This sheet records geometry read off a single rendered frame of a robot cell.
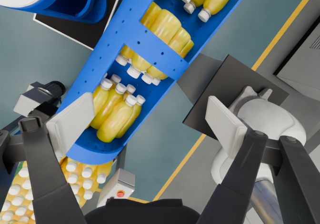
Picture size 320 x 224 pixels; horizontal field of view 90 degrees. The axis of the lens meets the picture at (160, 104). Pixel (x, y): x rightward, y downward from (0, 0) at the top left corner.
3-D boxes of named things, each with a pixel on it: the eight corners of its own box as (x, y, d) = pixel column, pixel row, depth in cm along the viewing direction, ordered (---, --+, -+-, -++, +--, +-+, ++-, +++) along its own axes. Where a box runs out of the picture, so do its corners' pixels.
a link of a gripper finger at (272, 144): (259, 150, 10) (304, 151, 10) (226, 115, 15) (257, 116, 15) (253, 168, 11) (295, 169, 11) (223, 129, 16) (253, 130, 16)
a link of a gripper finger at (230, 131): (238, 127, 12) (248, 127, 12) (208, 95, 18) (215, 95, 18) (229, 160, 13) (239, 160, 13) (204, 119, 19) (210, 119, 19)
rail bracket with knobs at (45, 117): (64, 108, 80) (54, 118, 71) (58, 119, 82) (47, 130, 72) (44, 98, 77) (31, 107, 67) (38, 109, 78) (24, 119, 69)
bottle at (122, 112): (115, 139, 67) (141, 106, 62) (105, 145, 60) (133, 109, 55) (103, 128, 68) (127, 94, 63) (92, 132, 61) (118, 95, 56)
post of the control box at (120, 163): (131, 107, 181) (122, 181, 90) (129, 109, 182) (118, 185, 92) (128, 105, 180) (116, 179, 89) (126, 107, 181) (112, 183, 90)
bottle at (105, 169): (100, 151, 92) (91, 178, 76) (107, 144, 91) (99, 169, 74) (110, 157, 95) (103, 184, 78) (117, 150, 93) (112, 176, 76)
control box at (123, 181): (135, 174, 89) (134, 190, 80) (115, 196, 95) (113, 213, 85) (119, 167, 86) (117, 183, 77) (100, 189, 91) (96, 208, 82)
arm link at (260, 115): (279, 108, 71) (331, 134, 51) (252, 139, 76) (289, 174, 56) (252, 91, 67) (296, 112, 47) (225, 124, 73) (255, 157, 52)
